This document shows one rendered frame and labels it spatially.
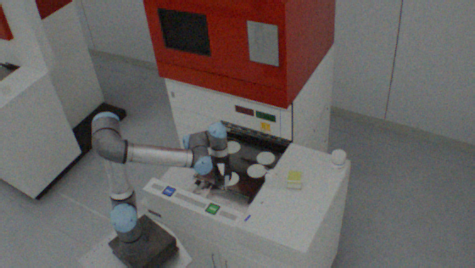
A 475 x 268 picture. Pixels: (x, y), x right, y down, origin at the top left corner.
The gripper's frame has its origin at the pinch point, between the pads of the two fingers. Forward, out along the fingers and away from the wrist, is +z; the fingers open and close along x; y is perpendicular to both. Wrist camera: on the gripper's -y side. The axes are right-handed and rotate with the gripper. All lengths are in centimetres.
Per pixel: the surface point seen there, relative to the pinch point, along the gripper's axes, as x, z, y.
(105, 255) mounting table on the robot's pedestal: 61, 22, -26
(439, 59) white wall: -162, 15, 136
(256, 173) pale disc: -15.6, 11.6, 19.2
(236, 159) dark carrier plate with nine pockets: -4.5, 11.7, 30.3
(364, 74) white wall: -109, 45, 165
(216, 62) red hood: 2, -40, 48
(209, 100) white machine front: 10, -9, 59
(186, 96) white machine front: 25, -7, 66
